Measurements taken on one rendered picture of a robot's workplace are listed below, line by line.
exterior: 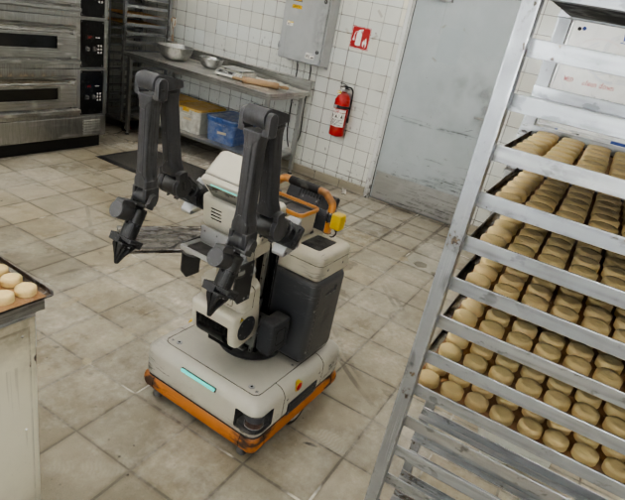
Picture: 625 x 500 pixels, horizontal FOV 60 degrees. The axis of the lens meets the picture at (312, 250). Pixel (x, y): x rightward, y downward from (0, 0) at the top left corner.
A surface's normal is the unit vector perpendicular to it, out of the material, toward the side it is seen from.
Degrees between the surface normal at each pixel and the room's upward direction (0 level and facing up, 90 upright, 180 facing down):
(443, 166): 90
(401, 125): 90
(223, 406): 90
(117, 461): 0
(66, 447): 0
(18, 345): 90
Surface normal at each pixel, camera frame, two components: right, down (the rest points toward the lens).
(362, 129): -0.51, 0.27
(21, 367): 0.82, 0.36
